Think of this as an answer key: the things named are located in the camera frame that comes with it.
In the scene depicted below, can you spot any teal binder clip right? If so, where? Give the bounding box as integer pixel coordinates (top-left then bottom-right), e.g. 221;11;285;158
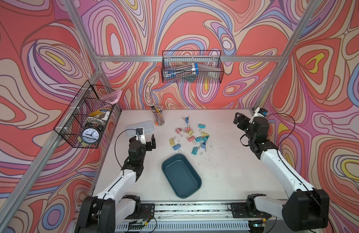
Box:
198;124;206;132

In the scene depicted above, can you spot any left black wire basket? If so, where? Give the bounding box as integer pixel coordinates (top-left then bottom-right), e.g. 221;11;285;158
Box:
54;81;116;149

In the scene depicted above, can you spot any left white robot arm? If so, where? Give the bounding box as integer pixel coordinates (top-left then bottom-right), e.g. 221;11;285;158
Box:
74;128;156;233

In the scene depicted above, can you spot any clear tube with blue cap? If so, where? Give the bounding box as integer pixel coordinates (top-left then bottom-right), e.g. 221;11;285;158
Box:
163;63;199;80

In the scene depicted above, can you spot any yellow white box in basket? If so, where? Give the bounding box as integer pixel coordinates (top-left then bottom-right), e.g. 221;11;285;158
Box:
89;109;111;121

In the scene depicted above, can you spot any blue binder clip far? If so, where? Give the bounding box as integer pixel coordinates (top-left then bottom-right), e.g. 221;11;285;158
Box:
182;116;190;125

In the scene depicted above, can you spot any pink item in basket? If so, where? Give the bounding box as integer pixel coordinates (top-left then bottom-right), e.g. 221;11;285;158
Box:
100;90;123;105

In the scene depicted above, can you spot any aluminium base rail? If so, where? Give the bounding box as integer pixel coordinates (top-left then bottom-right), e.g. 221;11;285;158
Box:
71;200;314;233

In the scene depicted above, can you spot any teal binder clip front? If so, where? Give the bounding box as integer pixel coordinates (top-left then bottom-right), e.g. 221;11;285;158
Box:
191;147;203;155

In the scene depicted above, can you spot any teal storage box tray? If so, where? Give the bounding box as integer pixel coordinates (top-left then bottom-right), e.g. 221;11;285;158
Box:
162;153;202;199

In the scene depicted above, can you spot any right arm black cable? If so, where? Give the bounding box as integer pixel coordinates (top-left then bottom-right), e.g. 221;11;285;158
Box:
266;113;334;233

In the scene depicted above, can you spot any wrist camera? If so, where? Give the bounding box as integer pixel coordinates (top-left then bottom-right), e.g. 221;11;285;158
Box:
135;128;144;136
253;107;268;117

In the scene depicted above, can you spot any blue binder clip front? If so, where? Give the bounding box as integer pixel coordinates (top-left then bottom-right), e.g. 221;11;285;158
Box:
172;143;182;153

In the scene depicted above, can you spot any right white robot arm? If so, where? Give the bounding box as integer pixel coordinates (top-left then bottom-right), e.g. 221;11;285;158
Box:
233;108;330;232

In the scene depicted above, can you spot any glass pencil cup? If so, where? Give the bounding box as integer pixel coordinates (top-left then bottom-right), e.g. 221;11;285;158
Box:
150;105;165;126

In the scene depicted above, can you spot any pink binder clip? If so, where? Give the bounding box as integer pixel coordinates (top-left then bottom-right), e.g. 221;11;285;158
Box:
187;136;197;145
183;124;192;133
175;128;183;137

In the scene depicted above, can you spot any black alarm clock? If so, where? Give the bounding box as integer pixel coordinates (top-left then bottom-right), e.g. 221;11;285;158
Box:
80;123;104;145

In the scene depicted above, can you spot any black wire basket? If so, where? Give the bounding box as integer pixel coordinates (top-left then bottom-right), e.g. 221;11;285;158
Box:
162;50;225;83
54;81;116;149

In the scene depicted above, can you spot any translucent plastic case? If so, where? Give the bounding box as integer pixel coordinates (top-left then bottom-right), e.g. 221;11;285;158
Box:
125;120;155;137

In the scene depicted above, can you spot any back black wire basket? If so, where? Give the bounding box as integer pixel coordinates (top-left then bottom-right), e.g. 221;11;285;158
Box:
162;50;225;83

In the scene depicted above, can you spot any blue binder clip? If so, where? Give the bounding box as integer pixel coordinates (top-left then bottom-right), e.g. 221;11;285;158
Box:
182;116;190;125
172;143;182;153

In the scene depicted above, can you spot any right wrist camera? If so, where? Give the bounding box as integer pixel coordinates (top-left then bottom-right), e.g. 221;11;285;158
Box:
253;107;268;117

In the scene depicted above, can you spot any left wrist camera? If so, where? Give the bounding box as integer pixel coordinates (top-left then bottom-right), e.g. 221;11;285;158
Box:
135;128;144;136

